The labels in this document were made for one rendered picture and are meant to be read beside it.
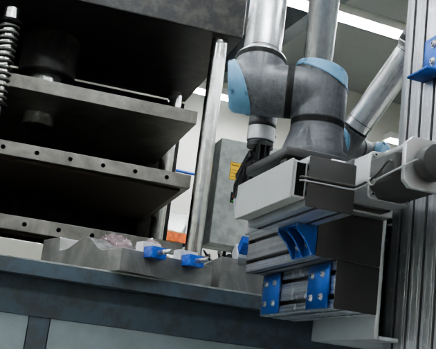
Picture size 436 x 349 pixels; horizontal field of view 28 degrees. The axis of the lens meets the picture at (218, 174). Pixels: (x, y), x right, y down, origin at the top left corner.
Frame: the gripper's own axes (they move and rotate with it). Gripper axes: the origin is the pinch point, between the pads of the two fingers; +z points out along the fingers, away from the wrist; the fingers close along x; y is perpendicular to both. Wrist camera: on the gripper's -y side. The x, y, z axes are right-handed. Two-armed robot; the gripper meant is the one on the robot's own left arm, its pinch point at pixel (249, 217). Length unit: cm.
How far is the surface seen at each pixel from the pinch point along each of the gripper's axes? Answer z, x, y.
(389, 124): -297, 395, -721
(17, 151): -25, -60, -79
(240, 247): 8.8, -2.2, 2.2
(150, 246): 14.0, -28.2, 13.8
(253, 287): 18.6, 2.6, 2.2
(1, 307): 33, -59, 4
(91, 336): 36, -38, 4
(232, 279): 17.3, -3.5, 2.2
